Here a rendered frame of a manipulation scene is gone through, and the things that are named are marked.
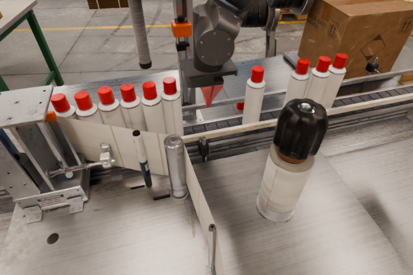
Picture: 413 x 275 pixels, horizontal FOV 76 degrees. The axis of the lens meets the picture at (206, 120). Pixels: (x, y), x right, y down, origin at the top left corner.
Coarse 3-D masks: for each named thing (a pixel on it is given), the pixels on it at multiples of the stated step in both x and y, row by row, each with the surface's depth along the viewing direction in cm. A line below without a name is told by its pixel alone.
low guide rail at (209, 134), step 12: (396, 96) 89; (408, 96) 90; (336, 108) 85; (348, 108) 85; (360, 108) 87; (276, 120) 80; (204, 132) 76; (216, 132) 76; (228, 132) 78; (240, 132) 79
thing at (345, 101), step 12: (360, 96) 95; (372, 96) 95; (384, 96) 95; (372, 108) 90; (384, 108) 91; (228, 120) 85; (240, 120) 85; (264, 120) 85; (192, 132) 81; (252, 132) 81; (192, 144) 78
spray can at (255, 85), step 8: (256, 72) 69; (248, 80) 73; (256, 80) 71; (248, 88) 73; (256, 88) 71; (264, 88) 73; (248, 96) 74; (256, 96) 73; (248, 104) 76; (256, 104) 75; (248, 112) 78; (256, 112) 77; (248, 120) 80; (256, 120) 80
